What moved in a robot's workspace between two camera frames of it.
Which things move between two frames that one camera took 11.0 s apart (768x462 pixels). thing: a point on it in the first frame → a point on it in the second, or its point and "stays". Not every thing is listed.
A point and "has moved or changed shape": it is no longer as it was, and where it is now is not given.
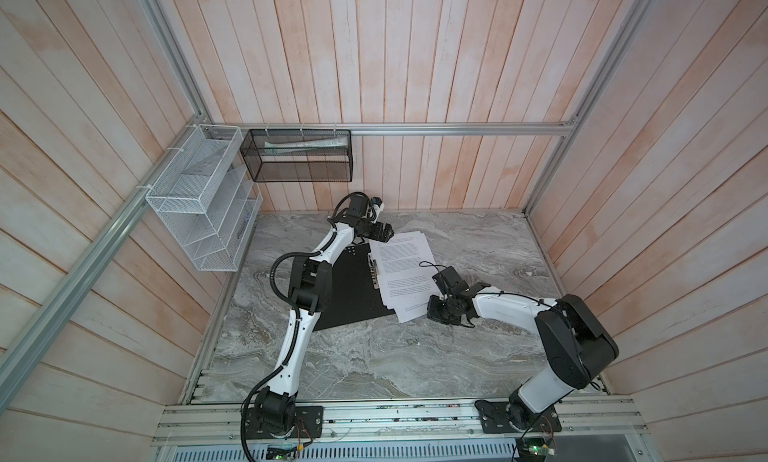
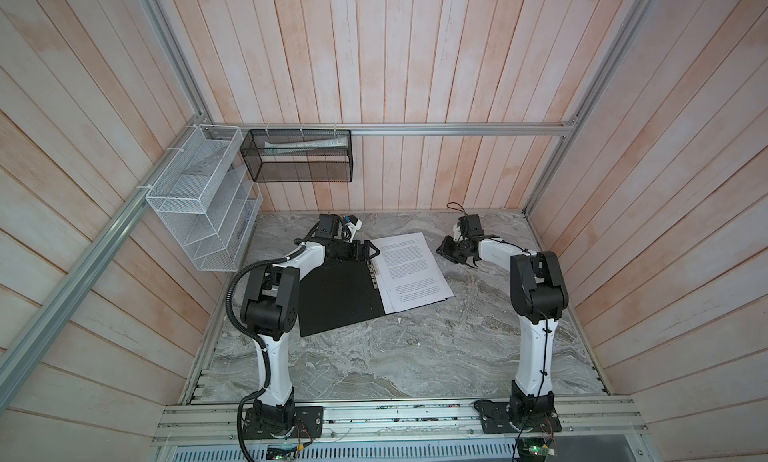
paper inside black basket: x=283 y=147 stays
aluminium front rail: x=583 y=424 stays
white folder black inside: x=354 y=293 stays
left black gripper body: x=367 y=228 → x=347 y=250
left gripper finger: x=383 y=232 → x=367 y=246
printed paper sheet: x=406 y=273 has moved or changed shape
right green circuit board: x=532 y=449 stays
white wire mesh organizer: x=208 y=198 stays
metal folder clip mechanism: x=373 y=271 stays
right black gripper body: x=439 y=309 → x=461 y=244
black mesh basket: x=298 y=155 stays
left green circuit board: x=280 y=454 stays
